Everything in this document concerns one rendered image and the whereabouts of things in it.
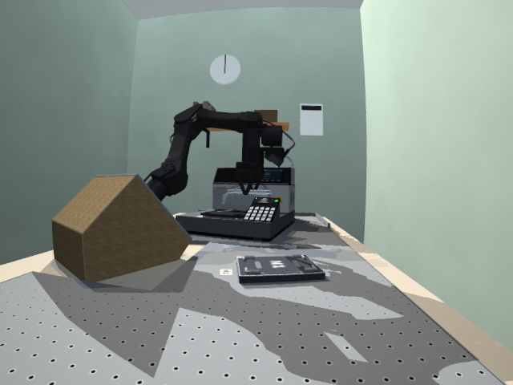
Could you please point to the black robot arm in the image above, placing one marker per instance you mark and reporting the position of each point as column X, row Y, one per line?
column 172, row 178

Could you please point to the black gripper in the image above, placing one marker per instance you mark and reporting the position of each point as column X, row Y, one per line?
column 243, row 169

